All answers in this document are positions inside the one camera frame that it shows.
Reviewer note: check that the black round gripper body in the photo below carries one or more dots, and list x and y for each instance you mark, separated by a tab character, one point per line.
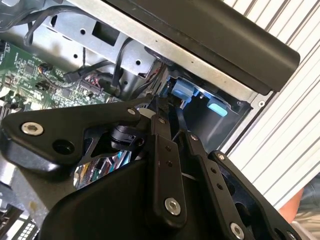
105	212

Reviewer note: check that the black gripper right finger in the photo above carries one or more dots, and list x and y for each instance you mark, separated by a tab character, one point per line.
212	180

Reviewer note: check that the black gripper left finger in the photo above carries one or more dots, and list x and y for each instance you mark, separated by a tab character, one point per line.
50	130

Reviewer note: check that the hard disk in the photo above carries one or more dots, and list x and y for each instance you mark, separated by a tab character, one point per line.
183	90

